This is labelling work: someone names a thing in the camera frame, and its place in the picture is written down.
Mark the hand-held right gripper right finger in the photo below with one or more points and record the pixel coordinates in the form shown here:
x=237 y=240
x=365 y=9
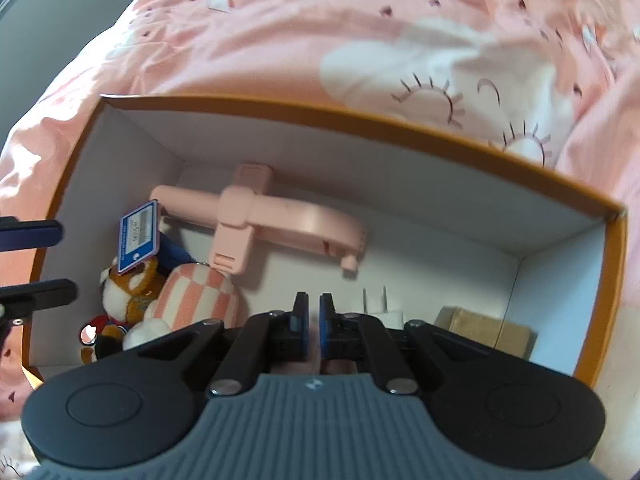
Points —
x=325 y=327

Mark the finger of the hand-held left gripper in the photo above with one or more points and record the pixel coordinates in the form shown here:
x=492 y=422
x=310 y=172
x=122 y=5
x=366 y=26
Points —
x=45 y=291
x=35 y=235

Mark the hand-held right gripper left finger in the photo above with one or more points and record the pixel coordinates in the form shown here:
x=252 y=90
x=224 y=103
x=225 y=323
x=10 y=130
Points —
x=302 y=327

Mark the white charger plug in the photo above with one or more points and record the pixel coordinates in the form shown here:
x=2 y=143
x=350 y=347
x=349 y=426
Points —
x=387 y=317

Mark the brown bear plush blue hat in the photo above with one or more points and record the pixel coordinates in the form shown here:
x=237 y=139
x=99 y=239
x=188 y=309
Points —
x=130 y=290

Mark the blue white hang tag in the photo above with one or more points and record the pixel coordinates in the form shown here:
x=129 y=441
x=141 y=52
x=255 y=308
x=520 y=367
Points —
x=137 y=235

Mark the pink white striped plush toy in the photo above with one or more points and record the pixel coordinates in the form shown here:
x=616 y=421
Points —
x=195 y=292

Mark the pink clip holder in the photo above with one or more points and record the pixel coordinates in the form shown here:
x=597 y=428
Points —
x=280 y=215

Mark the gold gift box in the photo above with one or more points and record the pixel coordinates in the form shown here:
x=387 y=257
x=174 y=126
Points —
x=475 y=332

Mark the orange cardboard box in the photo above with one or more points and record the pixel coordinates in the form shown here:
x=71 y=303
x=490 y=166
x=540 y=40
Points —
x=350 y=170

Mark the pink printed blanket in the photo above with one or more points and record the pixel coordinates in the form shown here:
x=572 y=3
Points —
x=350 y=35

